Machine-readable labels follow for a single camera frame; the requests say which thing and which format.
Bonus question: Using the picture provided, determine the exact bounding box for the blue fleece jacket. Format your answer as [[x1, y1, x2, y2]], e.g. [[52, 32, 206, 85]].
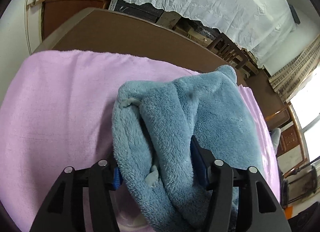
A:
[[112, 65, 264, 231]]

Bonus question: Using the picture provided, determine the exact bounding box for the grey pillow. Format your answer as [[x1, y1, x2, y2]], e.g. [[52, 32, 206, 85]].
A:
[[270, 128, 281, 155]]

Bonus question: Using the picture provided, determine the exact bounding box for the purple smile bed blanket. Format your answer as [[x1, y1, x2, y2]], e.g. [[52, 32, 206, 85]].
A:
[[0, 49, 281, 232]]

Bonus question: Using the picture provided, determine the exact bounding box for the dark wooden chair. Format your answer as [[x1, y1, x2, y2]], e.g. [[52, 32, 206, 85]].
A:
[[207, 33, 259, 79]]

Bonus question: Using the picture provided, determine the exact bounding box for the beige patterned curtain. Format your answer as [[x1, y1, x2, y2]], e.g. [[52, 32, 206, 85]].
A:
[[268, 35, 319, 102]]

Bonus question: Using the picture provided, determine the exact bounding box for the bright right window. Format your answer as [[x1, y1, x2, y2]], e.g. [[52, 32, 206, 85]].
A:
[[291, 69, 320, 161]]

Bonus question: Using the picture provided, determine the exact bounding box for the brown bed footboard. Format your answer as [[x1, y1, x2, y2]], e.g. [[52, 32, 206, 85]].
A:
[[34, 7, 249, 87]]

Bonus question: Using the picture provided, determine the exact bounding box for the white lace cover cloth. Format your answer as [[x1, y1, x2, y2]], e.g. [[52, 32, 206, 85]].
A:
[[110, 0, 296, 66]]

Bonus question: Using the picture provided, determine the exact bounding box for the low brown wooden cabinet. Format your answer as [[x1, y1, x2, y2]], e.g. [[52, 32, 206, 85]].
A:
[[41, 0, 110, 40]]

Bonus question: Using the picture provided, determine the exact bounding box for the white leaning board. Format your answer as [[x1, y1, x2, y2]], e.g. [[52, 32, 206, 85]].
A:
[[24, 0, 42, 54]]

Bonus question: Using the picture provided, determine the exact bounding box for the wooden armchair frame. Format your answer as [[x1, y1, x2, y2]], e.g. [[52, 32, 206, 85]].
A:
[[265, 103, 308, 178]]

